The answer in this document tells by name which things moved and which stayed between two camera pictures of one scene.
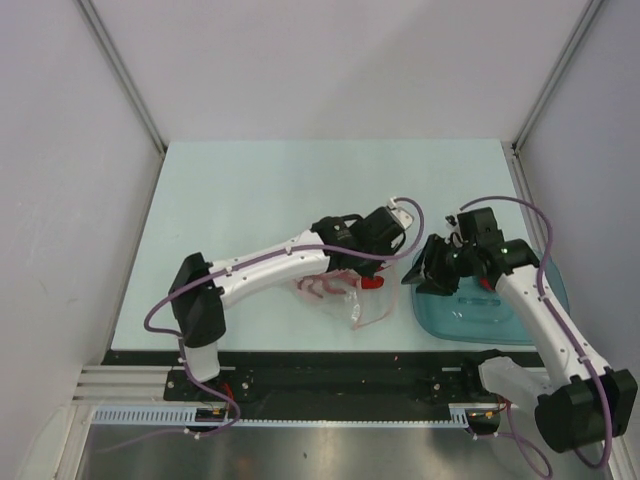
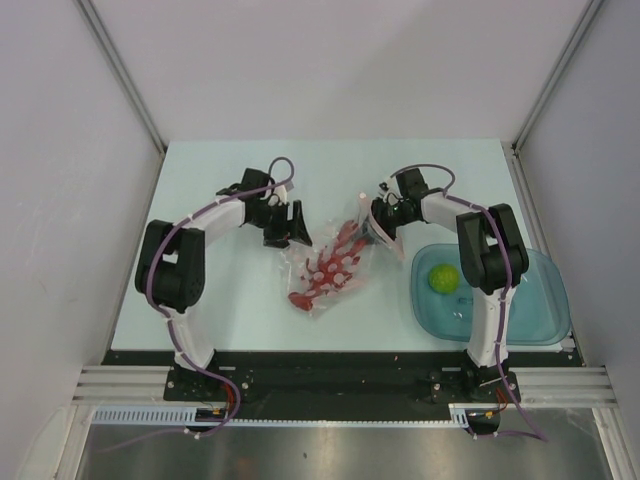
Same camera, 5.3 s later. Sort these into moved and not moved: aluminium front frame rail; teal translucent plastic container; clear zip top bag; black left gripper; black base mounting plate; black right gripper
Moved: black left gripper; black right gripper; clear zip top bag
Not moved: black base mounting plate; aluminium front frame rail; teal translucent plastic container
